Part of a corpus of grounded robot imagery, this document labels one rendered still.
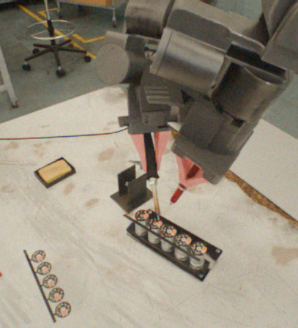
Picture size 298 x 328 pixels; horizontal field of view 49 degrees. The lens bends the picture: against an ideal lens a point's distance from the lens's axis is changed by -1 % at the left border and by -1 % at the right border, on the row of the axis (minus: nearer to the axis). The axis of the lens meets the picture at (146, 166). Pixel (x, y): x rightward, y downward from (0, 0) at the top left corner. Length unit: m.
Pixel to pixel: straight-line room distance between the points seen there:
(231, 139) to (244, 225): 0.33
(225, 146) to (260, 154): 0.46
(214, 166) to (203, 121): 0.05
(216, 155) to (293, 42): 0.15
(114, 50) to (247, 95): 0.23
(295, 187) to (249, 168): 0.10
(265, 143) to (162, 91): 0.52
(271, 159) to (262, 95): 0.51
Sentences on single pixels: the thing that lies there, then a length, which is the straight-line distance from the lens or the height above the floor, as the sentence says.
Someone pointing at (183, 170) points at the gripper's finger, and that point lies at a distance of 0.43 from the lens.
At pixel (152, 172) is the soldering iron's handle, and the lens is 0.57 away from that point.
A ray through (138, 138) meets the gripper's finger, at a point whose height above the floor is 0.92.
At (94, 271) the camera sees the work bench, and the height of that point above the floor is 0.75.
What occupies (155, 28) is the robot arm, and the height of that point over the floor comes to 1.07.
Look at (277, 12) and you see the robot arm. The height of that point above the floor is 1.17.
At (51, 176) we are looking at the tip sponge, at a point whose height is 0.77.
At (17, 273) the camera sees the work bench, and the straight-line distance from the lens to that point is 0.62.
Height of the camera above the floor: 1.25
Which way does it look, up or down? 43 degrees down
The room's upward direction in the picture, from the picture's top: straight up
